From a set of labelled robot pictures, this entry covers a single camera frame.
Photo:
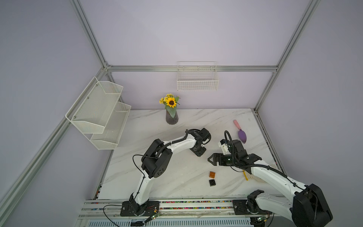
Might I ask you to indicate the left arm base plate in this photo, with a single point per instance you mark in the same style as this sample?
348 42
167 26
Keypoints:
131 209

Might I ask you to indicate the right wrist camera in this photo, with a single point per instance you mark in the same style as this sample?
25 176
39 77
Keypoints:
224 147

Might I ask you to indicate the orange lego brick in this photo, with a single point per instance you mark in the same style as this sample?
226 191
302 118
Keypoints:
212 175

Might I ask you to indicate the white mesh two-tier shelf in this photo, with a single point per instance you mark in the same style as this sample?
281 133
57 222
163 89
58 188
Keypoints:
99 114

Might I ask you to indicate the aluminium frame rail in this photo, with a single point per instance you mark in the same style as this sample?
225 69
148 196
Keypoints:
187 208

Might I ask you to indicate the black lego brick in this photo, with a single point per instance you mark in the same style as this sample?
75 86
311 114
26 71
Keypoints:
212 182

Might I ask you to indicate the white wire wall basket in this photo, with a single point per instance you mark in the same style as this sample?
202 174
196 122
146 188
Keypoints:
197 76

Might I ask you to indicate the purple trowel pink handle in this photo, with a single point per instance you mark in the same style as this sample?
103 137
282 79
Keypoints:
241 134

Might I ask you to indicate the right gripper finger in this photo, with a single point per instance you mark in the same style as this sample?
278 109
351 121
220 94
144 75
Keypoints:
220 163
214 157

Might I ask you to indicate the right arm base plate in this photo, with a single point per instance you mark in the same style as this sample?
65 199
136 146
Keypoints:
245 207

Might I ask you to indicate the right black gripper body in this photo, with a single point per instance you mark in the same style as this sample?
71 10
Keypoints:
230 159

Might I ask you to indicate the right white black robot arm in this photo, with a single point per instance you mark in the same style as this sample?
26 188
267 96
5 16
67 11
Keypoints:
304 205

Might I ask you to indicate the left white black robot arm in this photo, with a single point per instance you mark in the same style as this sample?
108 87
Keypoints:
155 160

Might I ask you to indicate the sunflower in grey vase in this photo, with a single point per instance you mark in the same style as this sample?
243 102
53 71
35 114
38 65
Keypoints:
170 103

